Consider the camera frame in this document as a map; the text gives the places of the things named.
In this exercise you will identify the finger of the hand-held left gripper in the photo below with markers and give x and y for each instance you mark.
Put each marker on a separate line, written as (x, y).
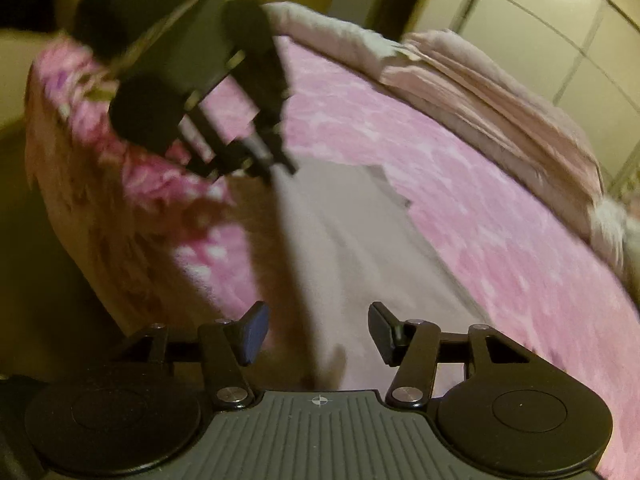
(235, 152)
(270, 100)

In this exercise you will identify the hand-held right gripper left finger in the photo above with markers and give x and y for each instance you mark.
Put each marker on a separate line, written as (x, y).
(252, 332)

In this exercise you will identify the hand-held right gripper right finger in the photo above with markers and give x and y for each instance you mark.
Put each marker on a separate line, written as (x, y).
(381, 332)

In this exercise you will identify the white garment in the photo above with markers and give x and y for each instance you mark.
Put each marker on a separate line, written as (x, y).
(340, 240)

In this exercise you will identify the pink floral blanket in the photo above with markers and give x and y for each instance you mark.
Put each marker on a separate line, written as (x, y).
(500, 260)

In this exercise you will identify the beige folded quilt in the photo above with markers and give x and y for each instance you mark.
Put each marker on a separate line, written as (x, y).
(500, 110)

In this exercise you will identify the cream wardrobe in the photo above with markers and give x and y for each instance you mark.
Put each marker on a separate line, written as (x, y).
(550, 45)

